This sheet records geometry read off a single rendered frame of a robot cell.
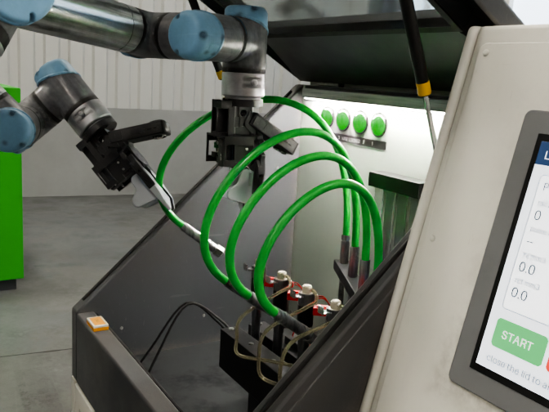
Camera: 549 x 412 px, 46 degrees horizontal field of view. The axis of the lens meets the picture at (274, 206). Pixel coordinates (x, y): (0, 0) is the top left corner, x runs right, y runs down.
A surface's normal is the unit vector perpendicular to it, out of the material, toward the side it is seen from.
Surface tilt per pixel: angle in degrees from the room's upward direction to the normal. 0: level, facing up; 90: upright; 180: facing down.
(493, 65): 76
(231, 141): 90
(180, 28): 91
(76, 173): 90
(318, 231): 90
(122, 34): 114
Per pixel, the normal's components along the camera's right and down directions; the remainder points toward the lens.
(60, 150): 0.41, 0.20
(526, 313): -0.81, -0.18
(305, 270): -0.85, 0.05
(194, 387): 0.06, -0.98
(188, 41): -0.55, 0.15
